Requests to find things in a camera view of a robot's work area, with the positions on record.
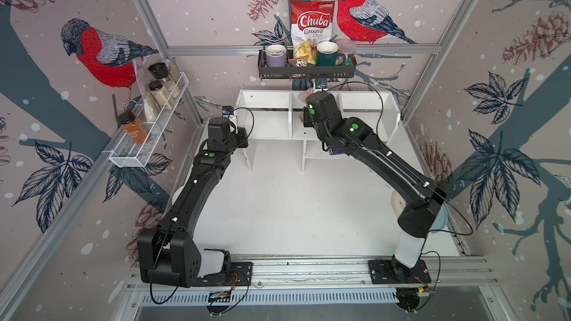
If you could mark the green mug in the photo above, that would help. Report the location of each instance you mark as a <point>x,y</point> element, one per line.
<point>328,54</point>

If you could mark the dark blue book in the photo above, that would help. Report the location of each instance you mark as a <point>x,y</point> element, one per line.
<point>335,151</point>

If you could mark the yellow snack packet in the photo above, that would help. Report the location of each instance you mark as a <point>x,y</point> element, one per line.
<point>306,52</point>

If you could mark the black-lid spice jar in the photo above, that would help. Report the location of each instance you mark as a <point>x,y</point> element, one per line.
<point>161,95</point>
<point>160,72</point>

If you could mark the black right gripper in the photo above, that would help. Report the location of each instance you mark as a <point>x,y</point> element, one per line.
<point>306,117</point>

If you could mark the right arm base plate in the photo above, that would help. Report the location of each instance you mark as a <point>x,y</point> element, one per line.
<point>391,272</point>

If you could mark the cream and blue plate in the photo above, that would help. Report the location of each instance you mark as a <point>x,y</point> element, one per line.
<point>399,204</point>

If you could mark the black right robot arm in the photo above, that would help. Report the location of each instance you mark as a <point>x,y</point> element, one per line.
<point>422,197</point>

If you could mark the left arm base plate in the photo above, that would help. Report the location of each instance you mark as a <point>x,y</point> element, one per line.
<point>237,274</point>

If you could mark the white bowl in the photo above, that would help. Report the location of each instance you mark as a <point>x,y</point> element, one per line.
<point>177,194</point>

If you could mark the lilac mug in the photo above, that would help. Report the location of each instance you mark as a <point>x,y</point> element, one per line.
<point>276,56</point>

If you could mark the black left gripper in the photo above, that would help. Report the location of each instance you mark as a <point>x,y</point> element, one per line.
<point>242,134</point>

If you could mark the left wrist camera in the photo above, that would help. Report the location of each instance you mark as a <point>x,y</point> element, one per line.
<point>228,112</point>

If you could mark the white wire spice rack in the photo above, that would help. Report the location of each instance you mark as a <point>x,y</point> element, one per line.
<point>127,153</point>

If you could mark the pink lidded jar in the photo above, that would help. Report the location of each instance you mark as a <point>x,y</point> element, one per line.
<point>346,47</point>

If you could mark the black wall basket shelf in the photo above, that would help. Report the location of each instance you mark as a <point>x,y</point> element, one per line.
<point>305,72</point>

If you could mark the orange spice jar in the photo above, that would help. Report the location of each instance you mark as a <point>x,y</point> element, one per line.
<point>133,126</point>

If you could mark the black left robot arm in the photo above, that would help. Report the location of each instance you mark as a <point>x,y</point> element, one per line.
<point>167,252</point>

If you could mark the white wooden bookshelf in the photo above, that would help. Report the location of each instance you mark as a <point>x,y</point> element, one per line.
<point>275,115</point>

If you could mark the red Chuba chips bag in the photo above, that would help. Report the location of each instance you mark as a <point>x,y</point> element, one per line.
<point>311,20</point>

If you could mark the clear plastic bag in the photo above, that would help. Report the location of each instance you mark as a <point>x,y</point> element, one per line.
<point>150,107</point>

